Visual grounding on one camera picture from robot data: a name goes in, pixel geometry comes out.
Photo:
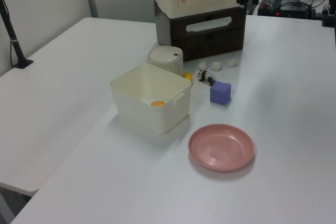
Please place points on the black table clamp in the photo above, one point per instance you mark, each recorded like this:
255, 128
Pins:
329, 11

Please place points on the panda toy figure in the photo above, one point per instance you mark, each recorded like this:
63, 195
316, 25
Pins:
205, 75

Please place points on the black electronics box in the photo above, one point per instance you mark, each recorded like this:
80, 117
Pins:
286, 7

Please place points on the crumpled white paper ball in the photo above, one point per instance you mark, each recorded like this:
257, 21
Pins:
216, 65
232, 62
202, 65

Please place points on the purple cube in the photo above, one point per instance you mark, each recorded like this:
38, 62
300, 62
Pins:
220, 93

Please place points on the toasted bread piece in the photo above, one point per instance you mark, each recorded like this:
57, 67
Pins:
157, 103

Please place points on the yellow toy banana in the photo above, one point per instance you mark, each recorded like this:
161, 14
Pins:
187, 76

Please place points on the black camera stand pole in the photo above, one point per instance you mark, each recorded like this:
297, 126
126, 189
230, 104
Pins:
11, 37

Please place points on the small white lidded bin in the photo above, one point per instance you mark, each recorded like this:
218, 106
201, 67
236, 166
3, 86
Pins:
166, 60

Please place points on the pink plate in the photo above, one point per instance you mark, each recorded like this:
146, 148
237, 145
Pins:
221, 148

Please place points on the cream plastic storage box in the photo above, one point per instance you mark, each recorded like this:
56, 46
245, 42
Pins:
157, 108

